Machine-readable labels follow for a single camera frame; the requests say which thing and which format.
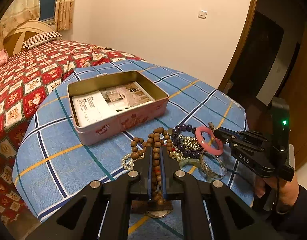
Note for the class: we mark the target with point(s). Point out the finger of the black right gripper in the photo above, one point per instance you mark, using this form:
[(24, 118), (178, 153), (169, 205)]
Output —
[(225, 135)]

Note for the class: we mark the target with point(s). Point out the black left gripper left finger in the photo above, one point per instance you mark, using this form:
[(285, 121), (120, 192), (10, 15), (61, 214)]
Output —
[(100, 211)]

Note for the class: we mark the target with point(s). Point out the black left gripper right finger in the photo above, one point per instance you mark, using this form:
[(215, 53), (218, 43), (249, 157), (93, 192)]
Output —
[(210, 210)]

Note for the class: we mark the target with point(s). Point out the pink bangle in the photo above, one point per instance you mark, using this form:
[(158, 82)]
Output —
[(207, 146)]

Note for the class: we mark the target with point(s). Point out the silver bangle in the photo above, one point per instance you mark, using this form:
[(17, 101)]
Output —
[(212, 167)]

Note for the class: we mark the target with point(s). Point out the right hand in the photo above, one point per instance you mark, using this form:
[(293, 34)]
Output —
[(288, 191)]

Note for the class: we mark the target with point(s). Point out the dark wooden door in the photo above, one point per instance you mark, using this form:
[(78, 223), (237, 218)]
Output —
[(273, 63)]

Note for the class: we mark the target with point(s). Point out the paper leaflet in box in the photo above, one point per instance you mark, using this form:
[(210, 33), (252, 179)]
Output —
[(103, 104)]

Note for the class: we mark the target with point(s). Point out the pink tin box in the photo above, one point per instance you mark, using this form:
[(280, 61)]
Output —
[(135, 116)]

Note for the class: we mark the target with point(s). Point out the red patchwork bedspread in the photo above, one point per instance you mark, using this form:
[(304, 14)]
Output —
[(26, 79)]

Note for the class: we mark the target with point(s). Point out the striped pillow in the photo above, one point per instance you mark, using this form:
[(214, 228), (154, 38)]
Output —
[(41, 38)]

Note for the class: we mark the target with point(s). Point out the pink pillow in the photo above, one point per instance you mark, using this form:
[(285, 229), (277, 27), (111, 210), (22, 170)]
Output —
[(3, 57)]

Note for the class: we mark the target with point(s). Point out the cream wooden headboard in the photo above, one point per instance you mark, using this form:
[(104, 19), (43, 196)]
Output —
[(13, 41)]

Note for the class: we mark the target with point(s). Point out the beige patterned curtain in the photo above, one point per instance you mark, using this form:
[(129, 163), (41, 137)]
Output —
[(20, 11)]

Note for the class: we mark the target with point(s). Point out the white wall switch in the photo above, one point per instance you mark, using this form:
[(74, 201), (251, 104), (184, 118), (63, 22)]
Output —
[(202, 14)]

